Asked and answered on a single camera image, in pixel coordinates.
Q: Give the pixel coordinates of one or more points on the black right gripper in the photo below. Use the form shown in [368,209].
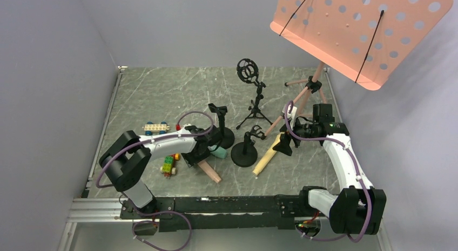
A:
[288,134]

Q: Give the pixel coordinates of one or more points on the beige blue-wheeled toy car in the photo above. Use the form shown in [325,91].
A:
[151,128]

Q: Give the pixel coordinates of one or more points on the pink music stand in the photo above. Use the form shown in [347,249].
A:
[364,40]

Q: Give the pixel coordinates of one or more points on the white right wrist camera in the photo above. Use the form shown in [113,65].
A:
[290,111]

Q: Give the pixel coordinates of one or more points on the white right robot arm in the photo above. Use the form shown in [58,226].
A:
[358,208]

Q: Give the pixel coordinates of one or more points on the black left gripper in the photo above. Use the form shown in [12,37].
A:
[197,155]

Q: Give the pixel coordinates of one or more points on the pink microphone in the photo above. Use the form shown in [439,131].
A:
[210,172]

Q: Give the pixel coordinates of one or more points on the colourful brick toy car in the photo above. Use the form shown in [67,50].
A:
[168,167]

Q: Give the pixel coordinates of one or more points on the black round-base mic stand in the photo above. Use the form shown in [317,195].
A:
[244,154]
[228,137]

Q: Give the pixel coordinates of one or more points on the cream yellow microphone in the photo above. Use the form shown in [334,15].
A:
[270,153]

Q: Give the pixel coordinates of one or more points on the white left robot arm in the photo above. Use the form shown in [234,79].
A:
[125,161]

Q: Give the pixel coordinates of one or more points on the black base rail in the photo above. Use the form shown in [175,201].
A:
[229,212]

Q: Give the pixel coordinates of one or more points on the teal microphone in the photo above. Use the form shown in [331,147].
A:
[218,152]

